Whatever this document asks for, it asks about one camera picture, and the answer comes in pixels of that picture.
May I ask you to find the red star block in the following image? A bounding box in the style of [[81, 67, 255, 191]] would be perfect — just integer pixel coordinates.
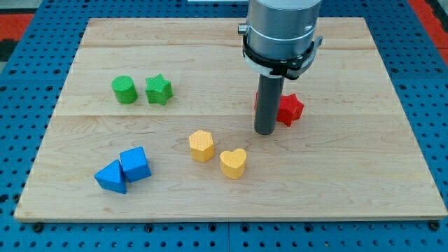
[[276, 94, 305, 127]]

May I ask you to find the green cylinder block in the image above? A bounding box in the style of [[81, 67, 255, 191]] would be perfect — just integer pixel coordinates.
[[111, 76, 138, 104]]

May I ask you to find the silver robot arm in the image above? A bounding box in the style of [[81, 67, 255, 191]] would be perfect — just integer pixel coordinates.
[[238, 0, 321, 60]]

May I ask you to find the green star block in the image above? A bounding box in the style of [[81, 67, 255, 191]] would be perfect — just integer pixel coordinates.
[[145, 74, 173, 106]]

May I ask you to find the yellow heart block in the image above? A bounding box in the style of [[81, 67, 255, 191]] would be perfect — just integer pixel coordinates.
[[220, 148, 247, 179]]

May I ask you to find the light wooden board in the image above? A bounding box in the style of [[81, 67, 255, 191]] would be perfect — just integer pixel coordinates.
[[15, 17, 447, 223]]

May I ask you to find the black clamp ring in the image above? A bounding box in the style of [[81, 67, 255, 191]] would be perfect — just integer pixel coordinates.
[[241, 35, 323, 81]]

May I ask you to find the blue cube block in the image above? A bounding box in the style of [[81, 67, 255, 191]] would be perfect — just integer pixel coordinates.
[[120, 146, 152, 183]]

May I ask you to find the yellow hexagon block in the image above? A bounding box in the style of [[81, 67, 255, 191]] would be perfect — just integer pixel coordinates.
[[188, 130, 214, 162]]

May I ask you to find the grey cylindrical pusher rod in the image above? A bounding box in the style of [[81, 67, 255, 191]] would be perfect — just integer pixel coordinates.
[[254, 75, 284, 135]]

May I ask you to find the blue triangle block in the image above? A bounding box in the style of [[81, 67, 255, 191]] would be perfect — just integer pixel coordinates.
[[94, 160, 127, 194]]

